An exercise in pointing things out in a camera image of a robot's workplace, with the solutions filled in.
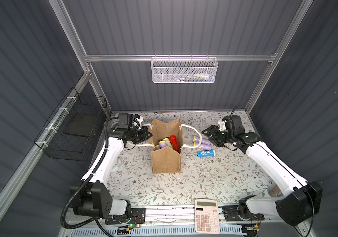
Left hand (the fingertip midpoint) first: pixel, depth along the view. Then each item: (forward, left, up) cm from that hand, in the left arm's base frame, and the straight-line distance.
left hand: (153, 135), depth 79 cm
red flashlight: (+5, -11, -14) cm, 19 cm away
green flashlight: (+5, -8, -15) cm, 17 cm away
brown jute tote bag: (-9, -6, -11) cm, 15 cm away
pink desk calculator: (-35, -27, -21) cm, 49 cm away
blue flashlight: (-1, -34, -19) cm, 39 cm away
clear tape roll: (-8, +23, -20) cm, 31 cm away
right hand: (-1, -28, +2) cm, 28 cm away
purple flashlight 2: (+5, -32, -18) cm, 37 cm away
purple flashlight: (+2, -4, -11) cm, 12 cm away
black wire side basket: (-3, +39, +7) cm, 40 cm away
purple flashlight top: (+10, -26, -18) cm, 33 cm away
